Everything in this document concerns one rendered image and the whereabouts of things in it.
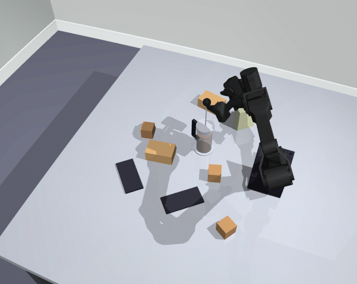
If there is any glass french press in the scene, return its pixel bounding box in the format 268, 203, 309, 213
192, 98, 215, 156

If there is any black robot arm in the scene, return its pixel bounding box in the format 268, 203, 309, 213
223, 67, 295, 191

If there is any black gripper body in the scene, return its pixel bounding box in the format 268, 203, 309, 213
213, 91, 247, 122

